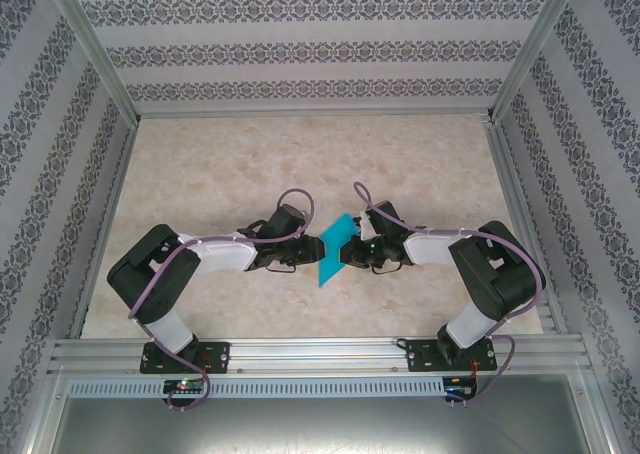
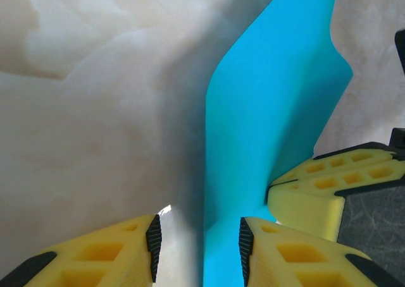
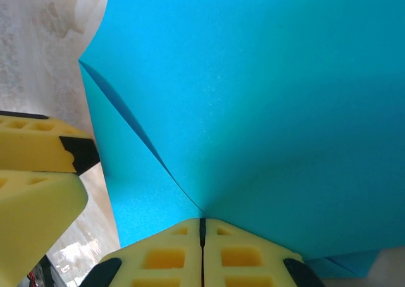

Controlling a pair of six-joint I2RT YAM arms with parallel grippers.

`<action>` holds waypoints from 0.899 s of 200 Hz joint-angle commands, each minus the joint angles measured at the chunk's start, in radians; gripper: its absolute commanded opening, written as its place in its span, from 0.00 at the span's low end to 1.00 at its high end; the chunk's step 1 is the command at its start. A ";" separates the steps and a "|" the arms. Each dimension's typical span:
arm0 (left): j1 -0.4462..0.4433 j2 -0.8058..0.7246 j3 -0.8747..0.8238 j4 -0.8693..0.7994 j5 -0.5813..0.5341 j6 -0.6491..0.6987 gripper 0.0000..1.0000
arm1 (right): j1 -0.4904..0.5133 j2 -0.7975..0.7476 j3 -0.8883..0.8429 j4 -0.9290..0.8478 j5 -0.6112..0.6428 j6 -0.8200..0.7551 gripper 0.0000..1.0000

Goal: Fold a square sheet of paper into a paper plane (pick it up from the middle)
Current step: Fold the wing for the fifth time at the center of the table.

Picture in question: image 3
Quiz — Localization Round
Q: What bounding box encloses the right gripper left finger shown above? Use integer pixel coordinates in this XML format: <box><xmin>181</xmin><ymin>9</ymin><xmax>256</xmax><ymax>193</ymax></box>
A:
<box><xmin>82</xmin><ymin>217</ymin><xmax>204</xmax><ymax>287</ymax></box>

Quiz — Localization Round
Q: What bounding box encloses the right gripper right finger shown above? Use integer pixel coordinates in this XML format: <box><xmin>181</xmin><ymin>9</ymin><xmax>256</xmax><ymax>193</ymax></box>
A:
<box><xmin>201</xmin><ymin>217</ymin><xmax>327</xmax><ymax>287</ymax></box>

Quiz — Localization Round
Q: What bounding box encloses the blue square paper sheet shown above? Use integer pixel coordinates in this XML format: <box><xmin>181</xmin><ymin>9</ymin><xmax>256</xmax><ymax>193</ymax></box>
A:
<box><xmin>77</xmin><ymin>0</ymin><xmax>405</xmax><ymax>278</ymax></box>

